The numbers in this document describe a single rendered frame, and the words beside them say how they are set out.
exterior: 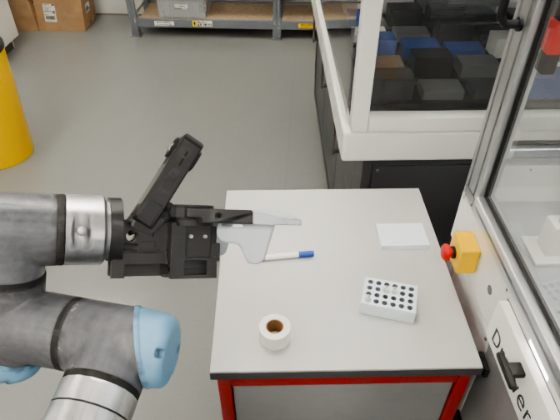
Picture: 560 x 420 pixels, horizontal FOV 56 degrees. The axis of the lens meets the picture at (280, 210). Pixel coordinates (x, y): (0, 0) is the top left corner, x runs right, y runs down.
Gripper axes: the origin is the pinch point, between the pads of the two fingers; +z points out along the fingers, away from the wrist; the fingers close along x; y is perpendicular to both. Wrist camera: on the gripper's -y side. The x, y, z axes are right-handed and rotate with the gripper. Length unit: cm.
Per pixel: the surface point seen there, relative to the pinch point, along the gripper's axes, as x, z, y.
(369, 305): -41, 42, 20
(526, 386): -7, 53, 29
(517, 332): -11, 55, 20
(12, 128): -262, -42, -44
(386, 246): -54, 56, 7
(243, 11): -361, 126, -174
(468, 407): -39, 71, 46
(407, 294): -39, 51, 17
